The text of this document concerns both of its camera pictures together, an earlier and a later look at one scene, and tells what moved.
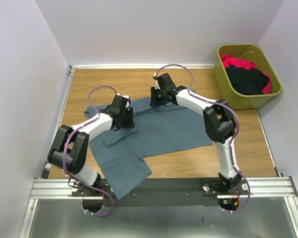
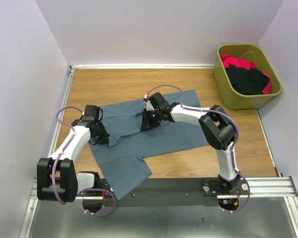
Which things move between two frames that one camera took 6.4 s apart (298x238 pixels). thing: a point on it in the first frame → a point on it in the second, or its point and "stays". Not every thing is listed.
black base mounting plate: (168, 192) stays
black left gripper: (128, 118) → (101, 136)
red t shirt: (227, 60) stays
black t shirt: (247, 81) stays
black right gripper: (154, 96) → (149, 122)
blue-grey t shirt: (123, 154) stays
